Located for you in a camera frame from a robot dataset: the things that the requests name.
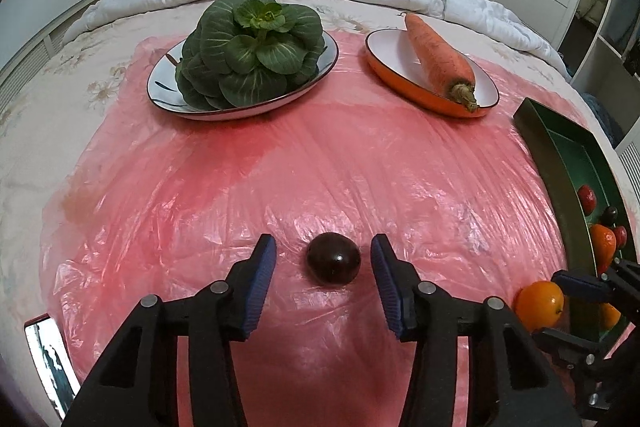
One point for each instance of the dark hanging clothes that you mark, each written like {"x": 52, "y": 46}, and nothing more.
{"x": 631, "y": 52}

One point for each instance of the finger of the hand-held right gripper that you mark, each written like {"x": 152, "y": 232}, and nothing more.
{"x": 565, "y": 344}
{"x": 575, "y": 283}

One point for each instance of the dark plum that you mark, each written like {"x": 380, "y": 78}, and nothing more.
{"x": 610, "y": 213}
{"x": 333, "y": 264}

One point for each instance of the green tray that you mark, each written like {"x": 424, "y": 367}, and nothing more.
{"x": 555, "y": 167}

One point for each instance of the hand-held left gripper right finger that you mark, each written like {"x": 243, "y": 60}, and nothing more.
{"x": 387, "y": 282}

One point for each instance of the phone in red case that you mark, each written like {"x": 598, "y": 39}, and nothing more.
{"x": 52, "y": 357}

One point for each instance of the white slatted cabinet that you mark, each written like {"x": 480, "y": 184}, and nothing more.
{"x": 30, "y": 57}

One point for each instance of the pink plastic sheet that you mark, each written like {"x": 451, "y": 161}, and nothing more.
{"x": 350, "y": 167}

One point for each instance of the orange enamel plate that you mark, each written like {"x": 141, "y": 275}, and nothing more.
{"x": 395, "y": 52}

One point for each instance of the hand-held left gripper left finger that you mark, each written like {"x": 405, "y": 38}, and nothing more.
{"x": 260, "y": 282}

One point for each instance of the orange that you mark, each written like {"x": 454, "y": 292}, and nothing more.
{"x": 611, "y": 316}
{"x": 602, "y": 243}
{"x": 540, "y": 311}

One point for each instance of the green bok choy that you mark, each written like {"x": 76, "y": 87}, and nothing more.
{"x": 240, "y": 57}

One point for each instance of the red apple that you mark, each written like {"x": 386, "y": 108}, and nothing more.
{"x": 620, "y": 237}
{"x": 586, "y": 198}

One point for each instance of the white plate with dark rim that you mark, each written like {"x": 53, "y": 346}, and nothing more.
{"x": 165, "y": 77}

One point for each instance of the carrot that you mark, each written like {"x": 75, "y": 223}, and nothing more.
{"x": 440, "y": 57}

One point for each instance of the blue blanket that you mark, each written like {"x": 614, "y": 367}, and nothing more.
{"x": 600, "y": 109}

